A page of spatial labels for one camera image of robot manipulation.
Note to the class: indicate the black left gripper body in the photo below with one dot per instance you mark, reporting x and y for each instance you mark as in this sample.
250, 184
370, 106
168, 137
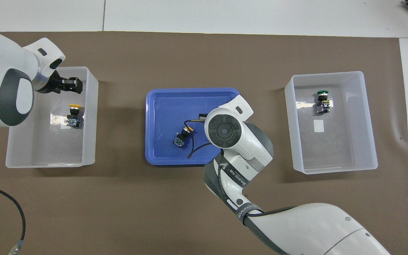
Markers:
53, 85

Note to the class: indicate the yellow push button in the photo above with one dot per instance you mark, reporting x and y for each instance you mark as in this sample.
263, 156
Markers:
180, 141
74, 117

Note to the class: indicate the green push button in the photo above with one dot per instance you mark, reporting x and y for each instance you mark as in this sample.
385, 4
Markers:
323, 106

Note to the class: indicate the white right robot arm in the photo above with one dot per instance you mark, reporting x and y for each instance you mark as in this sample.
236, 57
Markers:
246, 141

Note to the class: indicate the white paper label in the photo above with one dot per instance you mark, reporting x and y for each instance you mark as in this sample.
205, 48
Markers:
318, 125
57, 118

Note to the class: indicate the blue plastic tray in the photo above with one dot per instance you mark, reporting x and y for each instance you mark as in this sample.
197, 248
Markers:
168, 106

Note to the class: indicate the translucent white plastic box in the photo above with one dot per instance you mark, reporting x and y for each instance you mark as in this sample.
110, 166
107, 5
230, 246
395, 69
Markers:
58, 148
335, 152

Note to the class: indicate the brown table mat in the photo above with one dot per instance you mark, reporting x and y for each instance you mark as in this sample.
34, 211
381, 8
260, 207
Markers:
204, 205

